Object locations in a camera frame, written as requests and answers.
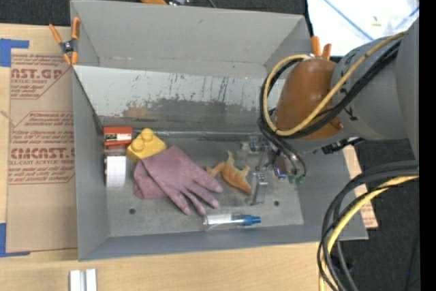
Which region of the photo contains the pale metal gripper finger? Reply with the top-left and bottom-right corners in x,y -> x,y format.
242,141 -> 272,161
245,172 -> 270,206

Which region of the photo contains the orange toy animal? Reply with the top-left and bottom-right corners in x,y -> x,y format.
205,150 -> 253,196

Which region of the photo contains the clear tube with blue cap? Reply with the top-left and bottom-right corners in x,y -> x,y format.
202,212 -> 262,232

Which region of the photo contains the purple rubber glove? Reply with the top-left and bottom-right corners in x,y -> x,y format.
132,145 -> 225,217

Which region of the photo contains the yellow toy brick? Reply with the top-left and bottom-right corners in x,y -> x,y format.
125,127 -> 168,164

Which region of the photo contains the grey metal bin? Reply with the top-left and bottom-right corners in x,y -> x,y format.
69,0 -> 371,262

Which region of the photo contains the red box with label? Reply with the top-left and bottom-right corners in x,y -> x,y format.
103,126 -> 134,149

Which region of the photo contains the white ribbed block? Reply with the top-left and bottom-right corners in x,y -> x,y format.
104,154 -> 128,189

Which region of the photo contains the brown cardboard board red print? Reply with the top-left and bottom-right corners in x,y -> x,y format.
0,22 -> 379,258

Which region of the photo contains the black cylinder on white bracket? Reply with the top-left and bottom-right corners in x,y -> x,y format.
320,138 -> 363,153

